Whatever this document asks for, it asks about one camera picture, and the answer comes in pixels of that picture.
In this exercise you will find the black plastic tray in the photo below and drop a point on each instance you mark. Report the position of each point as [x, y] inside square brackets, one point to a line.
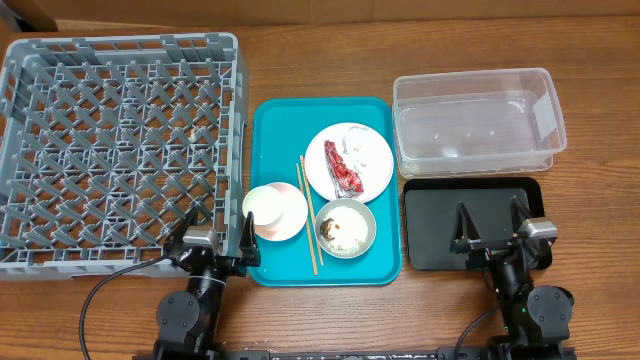
[431, 206]

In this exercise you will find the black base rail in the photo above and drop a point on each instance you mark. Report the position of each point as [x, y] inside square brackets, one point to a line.
[441, 353]

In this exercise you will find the white tissue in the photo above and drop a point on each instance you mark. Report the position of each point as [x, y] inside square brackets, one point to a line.
[353, 143]

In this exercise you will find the grey plastic dish rack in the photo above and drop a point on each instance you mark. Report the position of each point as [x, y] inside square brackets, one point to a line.
[109, 142]

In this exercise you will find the teal plastic serving tray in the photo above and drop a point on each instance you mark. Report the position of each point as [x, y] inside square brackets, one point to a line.
[283, 129]

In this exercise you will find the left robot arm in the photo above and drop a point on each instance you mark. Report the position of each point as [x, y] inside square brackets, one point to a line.
[188, 319]

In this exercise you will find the pink shallow bowl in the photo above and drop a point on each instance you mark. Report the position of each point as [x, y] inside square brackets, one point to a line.
[293, 219]

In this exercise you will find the brown food scrap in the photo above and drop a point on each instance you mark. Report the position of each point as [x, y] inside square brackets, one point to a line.
[329, 229]

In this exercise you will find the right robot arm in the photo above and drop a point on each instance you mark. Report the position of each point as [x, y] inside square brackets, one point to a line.
[536, 318]

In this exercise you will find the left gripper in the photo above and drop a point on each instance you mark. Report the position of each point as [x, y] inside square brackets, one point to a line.
[220, 261]

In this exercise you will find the white paper cup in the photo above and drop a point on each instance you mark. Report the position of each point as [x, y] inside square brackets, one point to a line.
[265, 204]

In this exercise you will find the clear plastic waste bin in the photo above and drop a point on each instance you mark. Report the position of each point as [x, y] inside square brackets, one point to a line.
[477, 123]

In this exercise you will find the wooden chopstick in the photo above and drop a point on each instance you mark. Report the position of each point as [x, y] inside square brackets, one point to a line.
[307, 223]
[312, 210]

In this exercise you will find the grey bowl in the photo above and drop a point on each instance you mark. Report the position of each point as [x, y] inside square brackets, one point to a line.
[363, 210]

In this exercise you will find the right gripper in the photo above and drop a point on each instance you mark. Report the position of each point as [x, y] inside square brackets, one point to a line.
[484, 251]

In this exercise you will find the white rice pile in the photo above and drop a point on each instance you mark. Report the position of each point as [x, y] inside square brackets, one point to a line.
[353, 230]

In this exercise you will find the red foil snack wrapper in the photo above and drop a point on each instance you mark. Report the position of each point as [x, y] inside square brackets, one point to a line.
[346, 182]

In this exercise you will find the white round plate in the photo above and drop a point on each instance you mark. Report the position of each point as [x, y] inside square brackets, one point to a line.
[378, 155]

